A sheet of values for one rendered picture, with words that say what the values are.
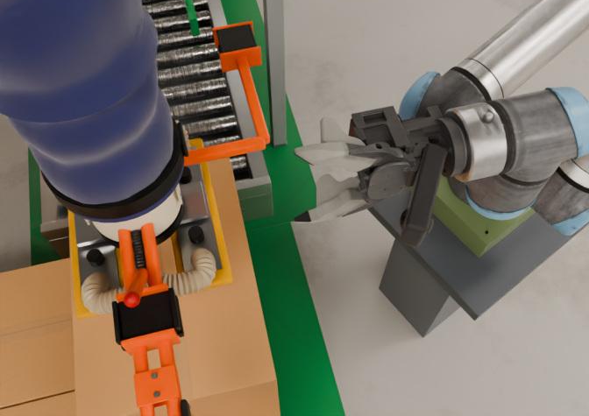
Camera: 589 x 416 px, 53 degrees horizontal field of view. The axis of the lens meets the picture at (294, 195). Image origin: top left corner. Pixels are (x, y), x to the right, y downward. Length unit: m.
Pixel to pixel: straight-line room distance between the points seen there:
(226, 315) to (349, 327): 1.05
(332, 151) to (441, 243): 1.03
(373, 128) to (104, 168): 0.39
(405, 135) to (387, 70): 2.29
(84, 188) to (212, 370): 0.52
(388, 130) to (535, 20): 0.35
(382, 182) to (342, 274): 1.68
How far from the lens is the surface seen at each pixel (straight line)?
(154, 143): 0.89
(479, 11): 3.38
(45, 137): 0.83
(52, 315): 1.84
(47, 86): 0.72
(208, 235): 1.15
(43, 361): 1.80
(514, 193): 0.83
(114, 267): 1.16
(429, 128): 0.72
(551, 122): 0.74
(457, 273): 1.59
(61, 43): 0.68
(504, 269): 1.63
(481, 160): 0.70
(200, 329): 1.29
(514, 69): 0.92
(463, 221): 1.56
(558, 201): 1.40
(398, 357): 2.27
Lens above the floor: 2.15
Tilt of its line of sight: 59 degrees down
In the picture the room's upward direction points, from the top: straight up
